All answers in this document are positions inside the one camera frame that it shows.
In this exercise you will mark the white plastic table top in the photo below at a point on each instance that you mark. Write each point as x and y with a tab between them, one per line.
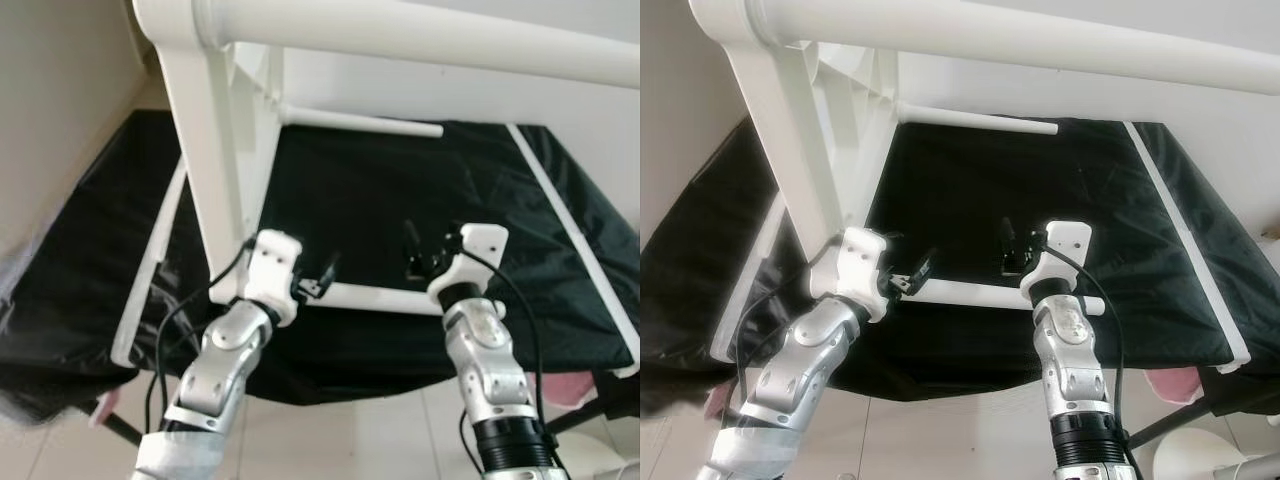
790	130
215	130

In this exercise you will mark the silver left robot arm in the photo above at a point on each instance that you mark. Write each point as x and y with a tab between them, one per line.
800	370
215	370

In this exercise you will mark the black table cover sheet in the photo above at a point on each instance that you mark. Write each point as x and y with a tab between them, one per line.
400	200
1000	190

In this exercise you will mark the white tape strip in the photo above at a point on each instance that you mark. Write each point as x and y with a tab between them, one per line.
570	220
740	290
150	260
1180	230

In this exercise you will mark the pink plastic object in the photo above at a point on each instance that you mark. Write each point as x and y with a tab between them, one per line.
565	388
103	410
1175	382
718	402

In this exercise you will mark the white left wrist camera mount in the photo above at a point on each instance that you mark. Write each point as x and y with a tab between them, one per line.
855	262
270	265

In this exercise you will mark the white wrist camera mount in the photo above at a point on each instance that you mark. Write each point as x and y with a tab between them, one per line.
1065	243
480	245
270	265
855	262

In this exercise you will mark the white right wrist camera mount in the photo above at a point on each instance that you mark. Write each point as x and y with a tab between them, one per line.
480	245
1065	243

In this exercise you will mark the black metal table frame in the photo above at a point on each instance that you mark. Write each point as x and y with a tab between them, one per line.
1210	410
600	405

